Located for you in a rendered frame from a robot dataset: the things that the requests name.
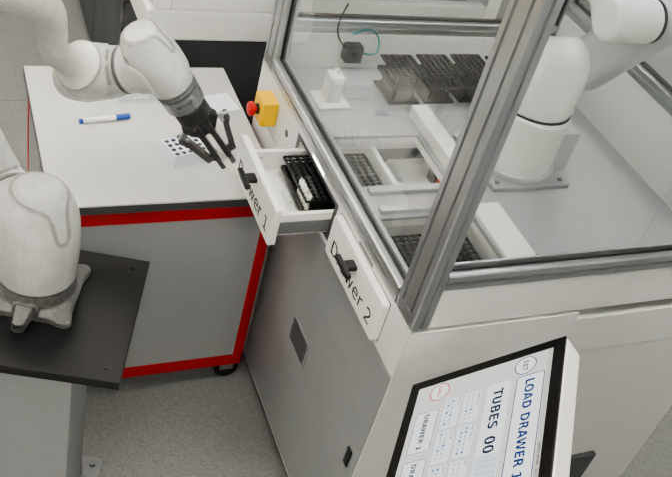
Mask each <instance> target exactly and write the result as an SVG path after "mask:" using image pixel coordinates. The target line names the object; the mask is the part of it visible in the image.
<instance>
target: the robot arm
mask: <svg viewBox="0 0 672 477"><path fill-rule="evenodd" d="M0 11H3V12H7V13H11V14H15V15H18V16H22V17H24V18H27V19H29V20H30V21H31V22H32V24H33V28H34V32H35V36H36V40H37V44H38V48H39V51H40V53H41V56H42V57H43V59H44V60H45V61H46V62H47V63H48V64H49V65H50V66H51V67H52V68H54V69H53V74H52V77H53V82H54V85H55V87H56V89H57V91H58V92H59V93H60V94H61V95H62V96H64V97H66V98H68V99H70V100H74V101H78V102H97V101H105V100H111V99H115V98H120V97H123V96H125V95H129V94H137V93H139V94H147V95H155V96H156V98H157V99H158V101H159V102H160V103H161V104H162V106H163V107H164V108H165V110H166V111H167V112H168V114H169V115H171V116H173V117H175V118H176V119H177V121H178V122H179V123H180V125H181V129H182V133H181V134H179V135H177V140H178V142H179V145H182V146H185V147H188V148H189V149H190V150H191V151H193V152H194V153H195V154H197V155H198V156H199V157H200V158H202V159H203V160H204V161H206V162H207V163H211V162H212V161H216V162H217V163H218V165H219V166H220V167H221V169H225V168H227V169H228V171H229V172H230V174H231V175H232V176H233V178H234V179H235V178H237V177H239V176H240V175H239V173H238V170H237V168H236V167H235V165H234V164H233V163H235V162H236V159H235V157H234V155H233V154H232V152H231V151H232V150H234V149H236V145H235V142H234V138H233V135H232V132H231V128H230V125H229V121H230V115H229V113H228V111H227V109H223V110H222V111H219V112H216V110H215V109H213V108H211V107H210V105H209V104H208V102H207V101H206V99H205V98H204V93H203V91H202V89H201V87H200V86H199V83H198V81H197V80H196V78H195V76H194V74H193V73H192V72H191V70H190V67H189V63H188V61H187V59H186V57H185V55H184V53H183V52H182V50H181V48H180V47H179V46H178V44H177V43H176V42H175V40H174V39H173V38H172V37H171V36H170V34H169V33H168V32H167V31H166V30H165V29H164V28H163V27H161V26H160V25H159V24H158V23H156V22H155V21H153V20H150V19H140V20H137V21H134V22H132V23H130V24H129V25H127V26H126V27H125V28H124V30H123V31H122V33H121V37H120V45H108V44H107V43H98V42H90V41H86V40H77V41H74V42H72V43H71V44H68V19H67V12H66V9H65V6H64V4H63V2H62V1H61V0H0ZM217 118H219V119H220V121H222V123H223V127H224V130H225V133H226V137H227V140H228V143H227V144H226V143H225V142H224V140H223V139H222V137H221V136H220V134H219V133H218V132H217V130H216V129H215V128H216V124H217ZM207 134H211V135H212V137H213V138H214V139H215V141H216V142H217V143H218V145H219V146H220V148H221V149H222V150H221V151H219V152H217V150H216V149H215V147H214V146H213V145H212V143H211V142H210V140H209V139H208V137H207V136H206V135H207ZM188 135H189V136H193V137H196V138H200V140H201V141H202V143H203V144H204V145H205V147H206V148H207V149H208V151H209V152H210V154H209V153H208V152H207V151H205V150H204V149H203V148H202V147H200V146H199V145H198V144H196V143H195V142H194V141H193V140H191V139H190V138H189V136H188ZM80 246H81V218H80V211H79V207H78V204H77V201H76V199H75V197H74V195H73V193H72V192H71V190H70V189H69V187H68V186H67V185H66V184H65V183H64V182H63V181H62V180H61V179H59V178H58V177H56V176H54V175H51V174H48V173H45V172H39V171H28V172H25V171H24V170H23V169H22V168H21V165H20V162H19V161H18V159H17V157H16V156H15V154H14V152H13V151H12V149H11V147H10V145H9V143H8V141H7V140H6V138H5V136H4V134H3V132H2V130H1V129H0V315H3V316H8V317H13V319H12V323H11V330H12V331H13V332H15V333H23V332H24V330H25V329H26V327H27V326H28V325H29V323H30V322H31V321H35V322H40V323H46V324H50V325H53V326H55V327H57V328H60V329H67V328H69V327H70V326H71V325H72V313H73V310H74V307H75V305H76V302H77V300H78V297H79V294H80V292H81V289H82V287H83V284H84V282H85V281H86V280H87V279H88V278H89V277H90V273H91V269H90V267H89V266H87V265H85V264H78V262H79V256H80Z"/></svg>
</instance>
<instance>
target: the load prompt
mask: <svg viewBox="0 0 672 477"><path fill-rule="evenodd" d="M545 370H546V369H544V370H541V371H537V372H534V373H531V374H528V375H524V376H521V377H518V378H517V382H516V388H515V394H514V400H513V406H512V412H511V418H510V425H509V431H508V437H507V443H506V449H505V455H504V461H503V468H502V474H501V477H532V471H533V464H534V456H535V448H536V440H537V432H538V425H539V417H540V409H541V401H542V393H543V386H544V378H545Z"/></svg>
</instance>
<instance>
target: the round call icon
mask: <svg viewBox="0 0 672 477"><path fill-rule="evenodd" d="M451 384H452V380H451V381H447V382H444V383H441V384H438V385H435V386H432V387H431V391H430V395H429V399H428V402H427V404H429V403H433V402H436V401H439V400H443V399H446V398H448V396H449V392H450V388H451Z"/></svg>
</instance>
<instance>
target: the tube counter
mask: <svg viewBox="0 0 672 477"><path fill-rule="evenodd" d="M502 434H503V432H499V433H495V434H492V435H488V436H484V437H481V438H478V443H477V448H476V453H475V458H474V464H473V469H472V474H471V477H495V476H496V470H497V464H498V458H499V452H500V446H501V440H502Z"/></svg>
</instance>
